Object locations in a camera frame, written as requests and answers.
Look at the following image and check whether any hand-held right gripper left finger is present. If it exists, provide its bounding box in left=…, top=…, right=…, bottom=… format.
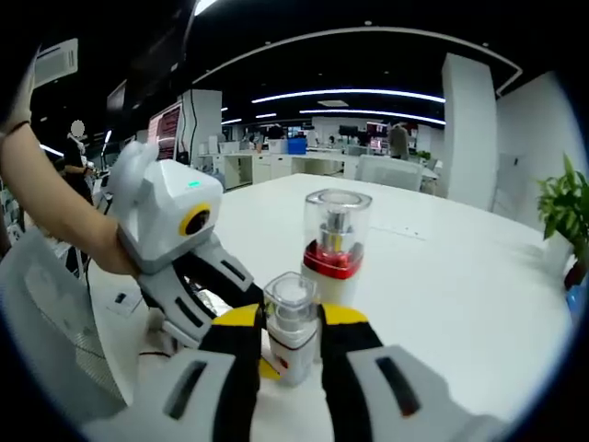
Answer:
left=82, top=302, right=265, bottom=442

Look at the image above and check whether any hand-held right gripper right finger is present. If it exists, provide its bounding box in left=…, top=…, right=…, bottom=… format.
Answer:
left=316, top=302, right=508, bottom=442

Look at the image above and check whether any clear skincare sachet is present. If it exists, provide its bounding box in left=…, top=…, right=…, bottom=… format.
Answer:
left=104, top=289, right=144, bottom=318

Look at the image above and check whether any small red-label skincare bottle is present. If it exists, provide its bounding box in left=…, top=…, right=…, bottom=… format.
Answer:
left=262, top=270, right=320, bottom=389

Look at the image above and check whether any white red-collared skincare bottle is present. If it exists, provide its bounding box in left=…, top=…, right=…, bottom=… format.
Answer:
left=300, top=187, right=374, bottom=310

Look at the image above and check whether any blue plastic bottle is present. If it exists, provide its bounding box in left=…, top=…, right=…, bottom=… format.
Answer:
left=568, top=284, right=589, bottom=321

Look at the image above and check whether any computer monitor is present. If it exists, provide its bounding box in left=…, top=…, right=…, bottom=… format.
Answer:
left=146, top=102, right=184, bottom=145

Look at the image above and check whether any ceiling air conditioner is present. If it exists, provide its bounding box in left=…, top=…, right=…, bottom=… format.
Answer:
left=32, top=38, right=80, bottom=89

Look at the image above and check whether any white office chair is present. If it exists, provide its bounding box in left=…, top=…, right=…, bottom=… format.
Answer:
left=355, top=153, right=425, bottom=192

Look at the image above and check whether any dark red container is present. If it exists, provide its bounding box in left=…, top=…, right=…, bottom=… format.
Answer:
left=563, top=258, right=589, bottom=290

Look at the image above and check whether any green potted plant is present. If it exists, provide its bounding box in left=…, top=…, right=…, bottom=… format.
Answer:
left=536, top=153, right=589, bottom=277

